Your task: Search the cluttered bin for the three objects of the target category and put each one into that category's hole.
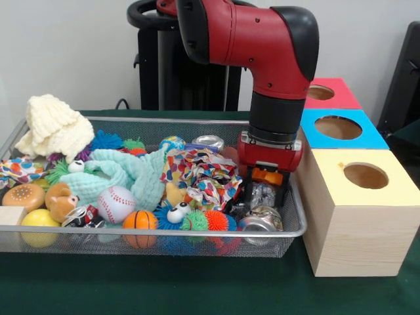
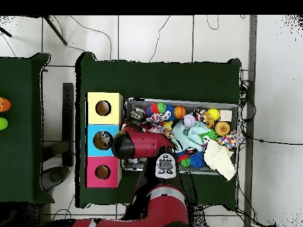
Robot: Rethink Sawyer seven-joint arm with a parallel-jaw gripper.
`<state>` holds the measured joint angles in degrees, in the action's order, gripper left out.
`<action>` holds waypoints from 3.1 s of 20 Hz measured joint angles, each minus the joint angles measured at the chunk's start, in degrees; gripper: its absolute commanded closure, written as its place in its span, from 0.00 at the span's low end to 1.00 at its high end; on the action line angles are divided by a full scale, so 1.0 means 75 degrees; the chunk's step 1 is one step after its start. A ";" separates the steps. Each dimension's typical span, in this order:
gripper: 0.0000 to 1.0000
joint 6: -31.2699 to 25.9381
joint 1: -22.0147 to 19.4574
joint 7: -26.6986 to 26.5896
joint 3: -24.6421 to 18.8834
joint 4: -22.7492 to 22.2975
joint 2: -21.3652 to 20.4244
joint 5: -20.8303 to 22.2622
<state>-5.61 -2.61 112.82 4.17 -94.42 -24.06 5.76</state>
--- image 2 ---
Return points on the polka dot paper napkin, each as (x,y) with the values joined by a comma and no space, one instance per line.
(156,118)

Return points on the light blue muslin cloth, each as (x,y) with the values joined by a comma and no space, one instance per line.
(189,138)

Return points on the cream muslin cloth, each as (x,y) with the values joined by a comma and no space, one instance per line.
(220,160)

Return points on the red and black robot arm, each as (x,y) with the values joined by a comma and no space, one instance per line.
(146,144)

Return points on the wooden box with three holes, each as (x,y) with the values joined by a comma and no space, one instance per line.
(113,104)

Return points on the silver mesh bin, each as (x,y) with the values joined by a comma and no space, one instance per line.
(234,123)

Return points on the blue spiky ball with eyes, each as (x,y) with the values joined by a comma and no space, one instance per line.
(169,113)

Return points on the small orange basketball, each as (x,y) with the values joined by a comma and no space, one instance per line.
(180,112)

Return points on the small white baseball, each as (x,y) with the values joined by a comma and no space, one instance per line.
(189,120)

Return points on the dark green table cloth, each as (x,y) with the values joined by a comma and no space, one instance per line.
(165,80)
(21,153)

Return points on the brown monkey plush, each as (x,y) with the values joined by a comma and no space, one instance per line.
(208,119)

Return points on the yellow ball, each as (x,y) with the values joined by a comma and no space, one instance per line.
(214,114)

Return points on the black panel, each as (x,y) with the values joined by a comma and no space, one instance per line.
(68,106)

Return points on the grey round base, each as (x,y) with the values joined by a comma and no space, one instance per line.
(55,176)

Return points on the black tripod leg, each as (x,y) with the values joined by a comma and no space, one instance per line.
(55,30)
(6,32)

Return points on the orange plastic object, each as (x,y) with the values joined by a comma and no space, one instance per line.
(4,104)

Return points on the green plastic object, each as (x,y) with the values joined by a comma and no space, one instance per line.
(2,123)

